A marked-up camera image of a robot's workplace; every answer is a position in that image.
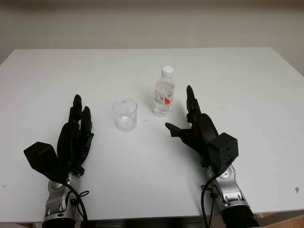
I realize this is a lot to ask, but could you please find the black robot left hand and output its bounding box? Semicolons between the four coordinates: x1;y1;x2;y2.
57;94;95;178

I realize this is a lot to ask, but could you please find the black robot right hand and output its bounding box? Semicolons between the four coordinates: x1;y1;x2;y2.
165;85;220;167

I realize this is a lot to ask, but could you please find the clear plastic water bottle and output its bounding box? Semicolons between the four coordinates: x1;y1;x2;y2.
152;66;176;116

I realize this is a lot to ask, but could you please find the clear glass cup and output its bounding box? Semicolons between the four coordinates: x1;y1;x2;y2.
112;98;138;132

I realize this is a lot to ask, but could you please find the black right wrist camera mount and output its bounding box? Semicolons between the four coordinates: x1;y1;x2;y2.
208;132;239;176

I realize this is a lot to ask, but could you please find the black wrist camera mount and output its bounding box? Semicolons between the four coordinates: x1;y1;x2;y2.
23;141;70;184
208;132;239;176

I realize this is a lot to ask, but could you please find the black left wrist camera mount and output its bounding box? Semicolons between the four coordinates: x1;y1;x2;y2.
23;141;70;184

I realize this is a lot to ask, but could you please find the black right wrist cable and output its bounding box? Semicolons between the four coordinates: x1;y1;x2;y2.
200;174;223;228

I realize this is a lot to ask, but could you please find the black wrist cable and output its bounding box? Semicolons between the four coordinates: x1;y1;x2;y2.
200;174;223;228
60;181;90;228

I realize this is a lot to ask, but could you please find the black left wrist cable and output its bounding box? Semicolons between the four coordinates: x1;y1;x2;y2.
60;181;90;228

